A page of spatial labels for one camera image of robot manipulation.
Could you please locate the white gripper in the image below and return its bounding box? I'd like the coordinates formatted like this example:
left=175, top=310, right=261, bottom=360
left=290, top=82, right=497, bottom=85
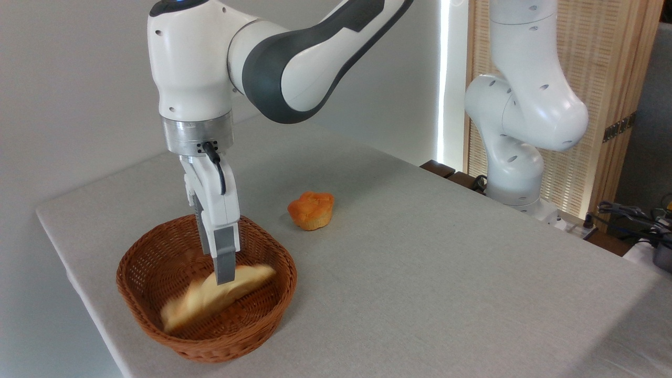
left=178, top=154, right=242, bottom=286

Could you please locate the dark brown wooden block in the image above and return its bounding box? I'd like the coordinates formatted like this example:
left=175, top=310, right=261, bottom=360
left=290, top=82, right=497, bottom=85
left=419, top=160, right=456, bottom=180
left=446, top=171, right=488, bottom=194

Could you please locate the orange muffin bread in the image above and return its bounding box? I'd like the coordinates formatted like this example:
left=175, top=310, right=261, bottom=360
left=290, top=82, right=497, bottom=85
left=287, top=191, right=335, bottom=232

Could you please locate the metal screen hinge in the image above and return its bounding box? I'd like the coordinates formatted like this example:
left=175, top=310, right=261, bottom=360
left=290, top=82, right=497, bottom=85
left=602, top=112, right=637, bottom=144

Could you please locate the black cable bundle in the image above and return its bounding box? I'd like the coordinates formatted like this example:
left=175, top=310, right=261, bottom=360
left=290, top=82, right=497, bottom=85
left=596, top=195, right=672, bottom=248

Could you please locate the grey tablecloth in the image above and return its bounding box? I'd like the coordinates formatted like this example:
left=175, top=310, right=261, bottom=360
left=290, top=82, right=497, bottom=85
left=36, top=113, right=672, bottom=378

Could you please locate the braided golden bread loaf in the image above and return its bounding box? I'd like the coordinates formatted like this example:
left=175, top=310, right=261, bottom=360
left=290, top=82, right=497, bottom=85
left=160, top=264, right=277, bottom=333

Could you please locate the brown wicker basket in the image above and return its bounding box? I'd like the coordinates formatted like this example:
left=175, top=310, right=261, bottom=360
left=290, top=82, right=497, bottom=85
left=116, top=213, right=298, bottom=364

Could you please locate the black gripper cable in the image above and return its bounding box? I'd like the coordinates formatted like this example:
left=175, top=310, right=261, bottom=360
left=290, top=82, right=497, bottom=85
left=202, top=140, right=227, bottom=196

